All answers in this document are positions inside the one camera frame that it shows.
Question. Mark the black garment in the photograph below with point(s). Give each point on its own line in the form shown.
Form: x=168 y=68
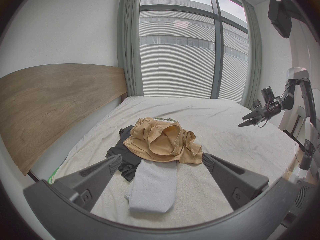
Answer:
x=131 y=162

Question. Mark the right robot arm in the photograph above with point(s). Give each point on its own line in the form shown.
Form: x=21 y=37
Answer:
x=308 y=99

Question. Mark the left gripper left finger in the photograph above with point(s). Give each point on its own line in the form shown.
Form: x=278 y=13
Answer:
x=95 y=176

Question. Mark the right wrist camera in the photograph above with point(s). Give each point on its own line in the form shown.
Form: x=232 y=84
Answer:
x=256 y=104

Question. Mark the grey-green curtain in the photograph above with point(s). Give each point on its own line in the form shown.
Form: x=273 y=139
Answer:
x=253 y=59
x=130 y=46

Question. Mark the window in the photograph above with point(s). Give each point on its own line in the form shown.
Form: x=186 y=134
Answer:
x=175 y=59

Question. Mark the green printed package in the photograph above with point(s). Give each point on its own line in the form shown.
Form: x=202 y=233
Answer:
x=53 y=176

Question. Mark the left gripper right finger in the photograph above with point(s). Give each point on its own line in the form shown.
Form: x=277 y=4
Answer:
x=230 y=181

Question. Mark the olive green garment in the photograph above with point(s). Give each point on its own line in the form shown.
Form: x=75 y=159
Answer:
x=167 y=119

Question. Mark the tan shorts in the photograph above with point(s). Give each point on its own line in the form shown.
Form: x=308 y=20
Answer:
x=162 y=144

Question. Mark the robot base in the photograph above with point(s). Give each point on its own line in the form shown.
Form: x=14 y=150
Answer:
x=298 y=174

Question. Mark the pale grey garment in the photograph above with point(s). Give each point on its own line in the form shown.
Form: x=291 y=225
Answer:
x=152 y=186

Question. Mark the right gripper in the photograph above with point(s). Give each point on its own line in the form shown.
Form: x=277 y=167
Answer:
x=271 y=109

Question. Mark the bed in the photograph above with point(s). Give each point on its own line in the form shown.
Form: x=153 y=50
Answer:
x=200 y=114

